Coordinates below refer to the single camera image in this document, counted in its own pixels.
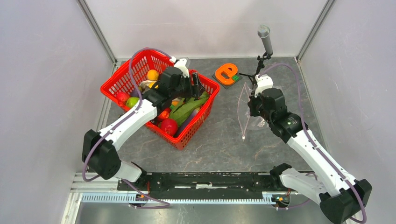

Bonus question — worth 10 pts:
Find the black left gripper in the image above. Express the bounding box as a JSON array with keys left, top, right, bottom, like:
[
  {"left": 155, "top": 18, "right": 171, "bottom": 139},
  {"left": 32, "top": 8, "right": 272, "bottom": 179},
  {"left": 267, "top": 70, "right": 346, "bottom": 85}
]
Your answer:
[{"left": 170, "top": 72, "right": 206, "bottom": 100}]

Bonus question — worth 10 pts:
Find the clear dotted zip bag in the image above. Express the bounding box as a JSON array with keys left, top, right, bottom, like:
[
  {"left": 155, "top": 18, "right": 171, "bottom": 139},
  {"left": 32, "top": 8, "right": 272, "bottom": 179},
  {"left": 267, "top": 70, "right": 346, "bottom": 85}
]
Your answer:
[{"left": 237, "top": 83, "right": 269, "bottom": 141}]

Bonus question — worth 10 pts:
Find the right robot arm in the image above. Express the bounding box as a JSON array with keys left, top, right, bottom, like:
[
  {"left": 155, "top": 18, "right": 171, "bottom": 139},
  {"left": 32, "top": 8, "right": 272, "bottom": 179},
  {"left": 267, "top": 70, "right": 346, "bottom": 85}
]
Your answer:
[{"left": 248, "top": 88, "right": 372, "bottom": 224}]

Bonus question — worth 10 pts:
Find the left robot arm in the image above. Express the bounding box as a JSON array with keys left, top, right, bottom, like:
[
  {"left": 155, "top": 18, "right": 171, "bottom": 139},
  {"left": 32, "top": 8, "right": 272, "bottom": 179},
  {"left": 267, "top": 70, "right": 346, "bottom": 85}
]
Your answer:
[{"left": 82, "top": 67, "right": 203, "bottom": 190}]

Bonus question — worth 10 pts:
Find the red plastic shopping basket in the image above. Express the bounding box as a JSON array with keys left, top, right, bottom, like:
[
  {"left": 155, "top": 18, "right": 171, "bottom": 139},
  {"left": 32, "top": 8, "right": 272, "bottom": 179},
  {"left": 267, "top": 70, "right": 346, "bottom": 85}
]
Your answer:
[{"left": 100, "top": 48, "right": 220, "bottom": 150}]

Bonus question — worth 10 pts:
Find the green toy leafy vegetable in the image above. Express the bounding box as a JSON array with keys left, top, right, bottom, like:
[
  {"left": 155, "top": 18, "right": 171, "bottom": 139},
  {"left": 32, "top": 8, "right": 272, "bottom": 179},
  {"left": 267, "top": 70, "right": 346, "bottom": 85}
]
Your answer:
[{"left": 169, "top": 91, "right": 210, "bottom": 126}]

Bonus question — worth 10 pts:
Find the orange letter e block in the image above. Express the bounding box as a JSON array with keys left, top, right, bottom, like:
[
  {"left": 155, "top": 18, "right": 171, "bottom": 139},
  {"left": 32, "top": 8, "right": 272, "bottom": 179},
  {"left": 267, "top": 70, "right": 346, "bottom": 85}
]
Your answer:
[{"left": 214, "top": 63, "right": 240, "bottom": 87}]

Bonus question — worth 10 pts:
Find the purple toy eggplant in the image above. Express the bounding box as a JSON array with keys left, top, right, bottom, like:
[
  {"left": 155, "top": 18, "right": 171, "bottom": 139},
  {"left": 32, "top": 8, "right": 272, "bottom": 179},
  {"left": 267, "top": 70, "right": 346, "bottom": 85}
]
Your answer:
[{"left": 173, "top": 108, "right": 200, "bottom": 138}]

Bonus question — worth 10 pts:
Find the orange yellow round fruit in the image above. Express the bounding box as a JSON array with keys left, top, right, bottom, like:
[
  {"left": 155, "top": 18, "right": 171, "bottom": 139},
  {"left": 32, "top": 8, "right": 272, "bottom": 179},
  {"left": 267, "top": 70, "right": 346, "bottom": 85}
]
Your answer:
[{"left": 147, "top": 70, "right": 159, "bottom": 81}]

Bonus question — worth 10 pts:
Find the red toy apple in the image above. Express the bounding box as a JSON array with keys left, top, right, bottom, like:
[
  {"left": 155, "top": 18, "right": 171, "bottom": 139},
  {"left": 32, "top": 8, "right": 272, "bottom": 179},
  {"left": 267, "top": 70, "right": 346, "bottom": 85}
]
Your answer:
[{"left": 160, "top": 118, "right": 178, "bottom": 136}]

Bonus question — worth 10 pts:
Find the black microphone tripod stand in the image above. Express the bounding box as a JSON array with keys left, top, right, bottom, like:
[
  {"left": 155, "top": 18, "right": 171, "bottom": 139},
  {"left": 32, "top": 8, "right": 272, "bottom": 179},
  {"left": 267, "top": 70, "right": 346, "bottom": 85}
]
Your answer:
[{"left": 239, "top": 52, "right": 272, "bottom": 87}]

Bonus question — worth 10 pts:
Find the white toy garlic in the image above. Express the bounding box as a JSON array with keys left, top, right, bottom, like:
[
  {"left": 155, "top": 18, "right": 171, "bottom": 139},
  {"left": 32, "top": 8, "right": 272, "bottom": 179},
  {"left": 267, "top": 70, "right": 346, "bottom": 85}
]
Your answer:
[{"left": 139, "top": 80, "right": 157, "bottom": 90}]

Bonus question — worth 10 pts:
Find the green toy apple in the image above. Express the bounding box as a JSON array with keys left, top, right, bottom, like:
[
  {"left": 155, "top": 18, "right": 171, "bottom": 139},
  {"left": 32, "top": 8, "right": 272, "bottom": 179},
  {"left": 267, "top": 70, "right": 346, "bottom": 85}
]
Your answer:
[{"left": 125, "top": 97, "right": 140, "bottom": 109}]

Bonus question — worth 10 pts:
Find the grey microphone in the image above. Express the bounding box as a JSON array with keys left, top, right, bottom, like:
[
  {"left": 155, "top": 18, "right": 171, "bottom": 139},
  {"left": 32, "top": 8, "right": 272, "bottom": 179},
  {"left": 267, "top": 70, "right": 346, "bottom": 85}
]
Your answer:
[{"left": 257, "top": 24, "right": 273, "bottom": 56}]

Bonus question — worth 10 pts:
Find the red strawberry toy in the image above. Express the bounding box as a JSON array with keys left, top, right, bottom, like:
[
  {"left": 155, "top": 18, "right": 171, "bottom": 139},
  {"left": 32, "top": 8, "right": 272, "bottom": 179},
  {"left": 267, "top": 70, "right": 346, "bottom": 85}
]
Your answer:
[{"left": 115, "top": 92, "right": 130, "bottom": 106}]

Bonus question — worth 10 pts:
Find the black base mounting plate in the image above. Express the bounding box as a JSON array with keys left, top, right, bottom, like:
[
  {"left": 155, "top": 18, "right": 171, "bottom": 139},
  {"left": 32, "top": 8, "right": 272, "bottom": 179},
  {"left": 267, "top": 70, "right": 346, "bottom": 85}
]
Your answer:
[{"left": 134, "top": 172, "right": 290, "bottom": 200}]

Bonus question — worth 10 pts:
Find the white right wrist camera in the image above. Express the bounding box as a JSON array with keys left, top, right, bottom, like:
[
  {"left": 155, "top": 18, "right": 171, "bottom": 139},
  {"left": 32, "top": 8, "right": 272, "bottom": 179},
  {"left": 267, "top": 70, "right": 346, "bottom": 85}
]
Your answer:
[{"left": 253, "top": 75, "right": 274, "bottom": 97}]

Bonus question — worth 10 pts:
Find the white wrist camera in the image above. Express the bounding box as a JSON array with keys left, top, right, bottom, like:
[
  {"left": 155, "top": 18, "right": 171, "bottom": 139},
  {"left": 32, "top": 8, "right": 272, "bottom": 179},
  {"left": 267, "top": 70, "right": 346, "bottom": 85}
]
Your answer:
[
  {"left": 253, "top": 75, "right": 274, "bottom": 97},
  {"left": 170, "top": 56, "right": 190, "bottom": 77}
]

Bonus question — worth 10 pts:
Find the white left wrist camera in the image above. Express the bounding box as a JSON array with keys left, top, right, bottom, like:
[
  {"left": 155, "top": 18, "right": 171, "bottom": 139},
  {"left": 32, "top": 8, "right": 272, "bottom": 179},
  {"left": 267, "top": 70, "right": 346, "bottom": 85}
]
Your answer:
[{"left": 170, "top": 56, "right": 190, "bottom": 77}]

